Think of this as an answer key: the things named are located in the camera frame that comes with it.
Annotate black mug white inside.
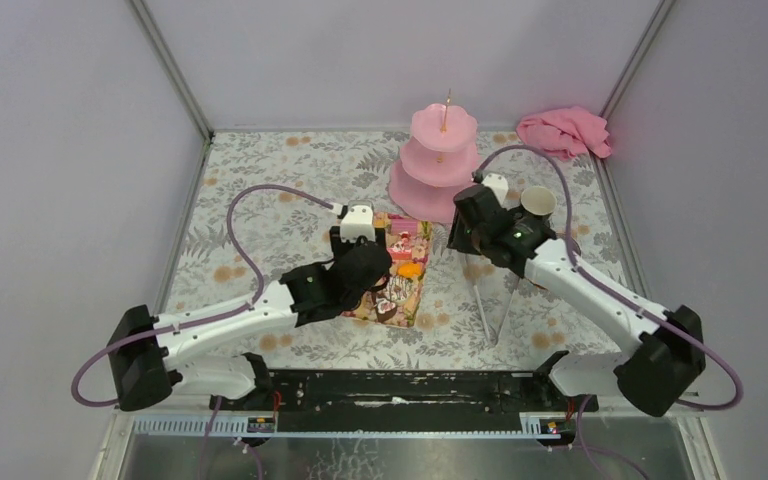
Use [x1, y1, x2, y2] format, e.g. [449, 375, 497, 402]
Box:
[520, 186, 557, 226]

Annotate floral dessert tray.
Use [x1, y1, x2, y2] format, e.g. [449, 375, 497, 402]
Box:
[344, 212, 432, 328]

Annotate metal tongs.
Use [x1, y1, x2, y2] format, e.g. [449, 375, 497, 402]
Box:
[459, 253, 520, 348]

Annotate chocolate cake piece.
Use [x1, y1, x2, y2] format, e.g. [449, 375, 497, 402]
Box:
[372, 293, 399, 324]

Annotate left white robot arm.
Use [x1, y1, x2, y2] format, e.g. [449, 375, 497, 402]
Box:
[108, 227, 392, 411]

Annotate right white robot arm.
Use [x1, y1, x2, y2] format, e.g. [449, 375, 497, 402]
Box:
[449, 184, 706, 417]

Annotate pink three-tier cake stand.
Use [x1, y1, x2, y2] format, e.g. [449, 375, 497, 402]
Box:
[388, 96, 481, 224]

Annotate chocolate drizzle donut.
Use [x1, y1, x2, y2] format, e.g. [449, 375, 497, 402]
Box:
[384, 275, 415, 305]

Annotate pink wafer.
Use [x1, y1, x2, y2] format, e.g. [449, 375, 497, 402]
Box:
[389, 218, 420, 236]

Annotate strawberry cream cake slice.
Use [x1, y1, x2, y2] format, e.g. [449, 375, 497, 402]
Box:
[387, 235, 414, 261]

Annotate orange tart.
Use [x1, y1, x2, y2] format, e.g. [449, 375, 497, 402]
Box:
[397, 262, 424, 279]

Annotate floral tablecloth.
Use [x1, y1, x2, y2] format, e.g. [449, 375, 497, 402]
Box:
[163, 131, 626, 370]

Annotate pink cloth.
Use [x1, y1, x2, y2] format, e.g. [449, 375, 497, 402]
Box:
[516, 106, 613, 160]

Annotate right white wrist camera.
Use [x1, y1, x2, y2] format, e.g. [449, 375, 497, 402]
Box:
[481, 173, 509, 205]

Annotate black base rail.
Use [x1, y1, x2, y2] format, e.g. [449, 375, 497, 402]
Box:
[209, 369, 598, 434]

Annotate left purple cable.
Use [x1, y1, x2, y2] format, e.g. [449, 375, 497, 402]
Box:
[70, 184, 346, 408]

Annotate purple cable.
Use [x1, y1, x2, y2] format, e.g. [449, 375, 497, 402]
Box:
[475, 144, 745, 413]
[70, 184, 346, 408]

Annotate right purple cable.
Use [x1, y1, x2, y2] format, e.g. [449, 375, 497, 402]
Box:
[475, 144, 745, 413]

